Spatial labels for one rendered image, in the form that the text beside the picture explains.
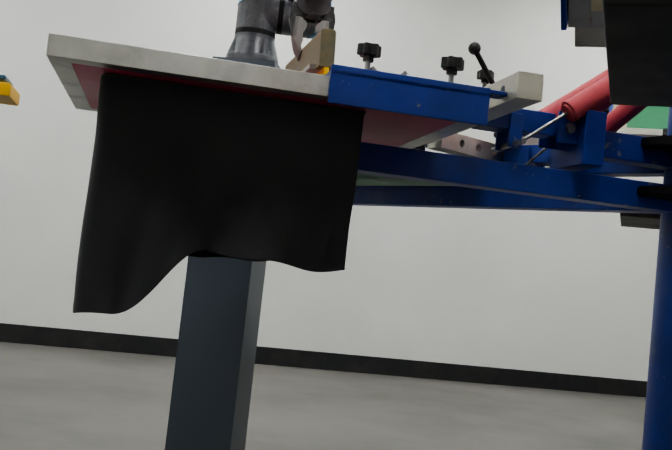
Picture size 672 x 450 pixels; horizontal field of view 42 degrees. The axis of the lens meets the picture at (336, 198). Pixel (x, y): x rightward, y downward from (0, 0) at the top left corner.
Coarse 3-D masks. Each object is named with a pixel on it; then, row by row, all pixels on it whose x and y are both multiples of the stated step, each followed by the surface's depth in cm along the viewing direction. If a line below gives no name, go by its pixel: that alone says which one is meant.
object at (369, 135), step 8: (88, 96) 185; (96, 96) 184; (96, 104) 195; (368, 136) 198; (376, 136) 197; (384, 136) 196; (392, 136) 194; (400, 136) 193; (408, 136) 192; (416, 136) 191; (384, 144) 208; (392, 144) 206; (400, 144) 205
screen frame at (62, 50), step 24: (48, 48) 148; (72, 48) 149; (96, 48) 150; (120, 48) 150; (144, 48) 151; (72, 72) 161; (144, 72) 154; (168, 72) 152; (192, 72) 153; (216, 72) 153; (240, 72) 154; (264, 72) 155; (288, 72) 156; (72, 96) 188; (312, 96) 159; (408, 144) 204
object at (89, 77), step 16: (80, 64) 153; (80, 80) 168; (96, 80) 166; (160, 80) 159; (176, 80) 158; (272, 96) 163; (288, 96) 161; (368, 112) 168; (384, 112) 167; (368, 128) 187; (384, 128) 185; (400, 128) 183; (416, 128) 181; (432, 128) 178
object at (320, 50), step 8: (320, 32) 169; (328, 32) 169; (312, 40) 176; (320, 40) 168; (328, 40) 169; (304, 48) 184; (312, 48) 175; (320, 48) 168; (328, 48) 168; (304, 56) 183; (312, 56) 175; (320, 56) 168; (328, 56) 168; (288, 64) 201; (296, 64) 191; (304, 64) 182; (320, 64) 168; (328, 64) 168
